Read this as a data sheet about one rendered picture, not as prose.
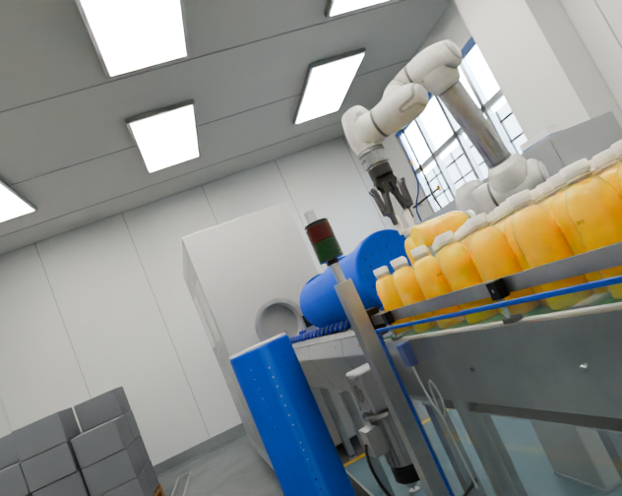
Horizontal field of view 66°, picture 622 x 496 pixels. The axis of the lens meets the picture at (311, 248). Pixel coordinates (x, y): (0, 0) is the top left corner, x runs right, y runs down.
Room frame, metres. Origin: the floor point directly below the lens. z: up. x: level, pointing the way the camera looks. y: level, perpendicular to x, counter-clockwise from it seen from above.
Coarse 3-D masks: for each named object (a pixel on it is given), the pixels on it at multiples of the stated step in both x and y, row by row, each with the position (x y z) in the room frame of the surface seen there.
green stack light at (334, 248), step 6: (324, 240) 1.12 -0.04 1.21; (330, 240) 1.13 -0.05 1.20; (336, 240) 1.14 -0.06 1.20; (312, 246) 1.15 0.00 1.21; (318, 246) 1.13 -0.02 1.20; (324, 246) 1.12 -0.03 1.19; (330, 246) 1.13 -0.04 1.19; (336, 246) 1.13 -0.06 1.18; (318, 252) 1.13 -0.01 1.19; (324, 252) 1.13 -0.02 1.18; (330, 252) 1.12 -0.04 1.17; (336, 252) 1.13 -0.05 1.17; (342, 252) 1.15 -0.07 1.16; (318, 258) 1.14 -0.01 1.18; (324, 258) 1.13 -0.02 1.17; (330, 258) 1.12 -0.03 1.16
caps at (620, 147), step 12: (612, 144) 0.65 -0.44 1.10; (600, 156) 0.71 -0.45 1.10; (612, 156) 0.71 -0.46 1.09; (564, 168) 0.69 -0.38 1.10; (576, 168) 0.68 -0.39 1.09; (588, 168) 0.68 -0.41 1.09; (552, 180) 0.76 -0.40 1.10; (564, 180) 0.71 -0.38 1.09; (528, 192) 0.80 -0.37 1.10; (540, 192) 0.84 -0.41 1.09; (504, 204) 0.88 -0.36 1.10; (516, 204) 0.81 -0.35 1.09; (480, 216) 0.92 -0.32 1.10; (492, 216) 1.02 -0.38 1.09; (468, 228) 1.00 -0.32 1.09; (444, 240) 1.04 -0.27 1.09; (420, 252) 1.15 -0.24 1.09
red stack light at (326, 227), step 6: (324, 222) 1.13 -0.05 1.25; (312, 228) 1.13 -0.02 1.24; (318, 228) 1.12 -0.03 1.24; (324, 228) 1.13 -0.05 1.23; (330, 228) 1.14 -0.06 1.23; (306, 234) 1.15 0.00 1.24; (312, 234) 1.13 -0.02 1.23; (318, 234) 1.13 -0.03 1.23; (324, 234) 1.13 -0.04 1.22; (330, 234) 1.13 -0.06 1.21; (312, 240) 1.14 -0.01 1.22; (318, 240) 1.13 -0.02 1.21
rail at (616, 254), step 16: (576, 256) 0.71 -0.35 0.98; (592, 256) 0.68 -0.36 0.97; (608, 256) 0.66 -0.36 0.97; (528, 272) 0.81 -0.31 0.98; (544, 272) 0.78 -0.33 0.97; (560, 272) 0.75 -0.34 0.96; (576, 272) 0.72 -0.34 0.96; (592, 272) 0.70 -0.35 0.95; (464, 288) 0.99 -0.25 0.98; (480, 288) 0.94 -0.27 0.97; (512, 288) 0.86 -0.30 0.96; (416, 304) 1.20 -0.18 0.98; (432, 304) 1.13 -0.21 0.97; (448, 304) 1.07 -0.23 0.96
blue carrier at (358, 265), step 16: (368, 240) 1.66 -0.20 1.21; (384, 240) 1.68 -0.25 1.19; (400, 240) 1.70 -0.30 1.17; (352, 256) 1.68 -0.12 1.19; (368, 256) 1.65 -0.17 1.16; (384, 256) 1.67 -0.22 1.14; (400, 256) 1.69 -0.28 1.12; (352, 272) 1.66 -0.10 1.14; (368, 272) 1.64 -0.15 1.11; (304, 288) 2.39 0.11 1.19; (320, 288) 2.07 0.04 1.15; (368, 288) 1.64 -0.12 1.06; (304, 304) 2.36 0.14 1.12; (320, 304) 2.12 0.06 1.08; (336, 304) 1.95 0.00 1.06; (368, 304) 1.71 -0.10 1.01; (320, 320) 2.29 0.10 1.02; (336, 320) 2.14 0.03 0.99
